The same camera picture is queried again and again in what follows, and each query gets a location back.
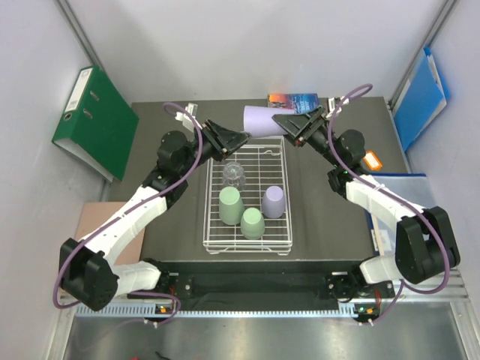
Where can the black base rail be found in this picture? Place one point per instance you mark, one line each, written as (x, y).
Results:
(189, 279)

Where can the clear glass cup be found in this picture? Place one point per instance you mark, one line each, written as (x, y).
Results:
(233, 175)

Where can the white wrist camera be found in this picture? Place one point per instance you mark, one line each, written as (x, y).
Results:
(336, 102)
(190, 109)

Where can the tall green cup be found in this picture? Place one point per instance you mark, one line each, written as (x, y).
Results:
(231, 206)

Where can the white wire dish rack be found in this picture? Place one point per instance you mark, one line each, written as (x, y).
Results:
(264, 163)

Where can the tall purple cup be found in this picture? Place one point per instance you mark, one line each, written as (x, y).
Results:
(258, 121)

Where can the blue folder on wall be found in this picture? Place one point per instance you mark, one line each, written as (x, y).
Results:
(422, 99)

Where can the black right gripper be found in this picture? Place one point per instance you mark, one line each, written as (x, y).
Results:
(295, 125)

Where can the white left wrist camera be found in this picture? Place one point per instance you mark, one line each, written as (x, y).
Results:
(190, 109)

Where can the paperback book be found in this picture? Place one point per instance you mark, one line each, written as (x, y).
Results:
(300, 103)

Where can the short purple cup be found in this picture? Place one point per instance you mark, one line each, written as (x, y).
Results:
(273, 202)

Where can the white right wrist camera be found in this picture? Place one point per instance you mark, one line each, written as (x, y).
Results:
(336, 102)

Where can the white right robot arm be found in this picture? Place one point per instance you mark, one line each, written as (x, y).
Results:
(425, 244)

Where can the brown cardboard sheet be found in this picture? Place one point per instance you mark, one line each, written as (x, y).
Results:
(93, 213)

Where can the grey cable duct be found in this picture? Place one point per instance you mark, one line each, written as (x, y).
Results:
(156, 310)

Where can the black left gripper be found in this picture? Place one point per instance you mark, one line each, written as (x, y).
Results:
(233, 139)

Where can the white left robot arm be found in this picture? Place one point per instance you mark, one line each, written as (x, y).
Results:
(87, 268)

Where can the green ring binder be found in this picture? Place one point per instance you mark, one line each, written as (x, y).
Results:
(97, 125)

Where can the short green cup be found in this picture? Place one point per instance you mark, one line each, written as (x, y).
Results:
(252, 224)

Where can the orange key tag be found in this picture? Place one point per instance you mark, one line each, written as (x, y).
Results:
(372, 161)

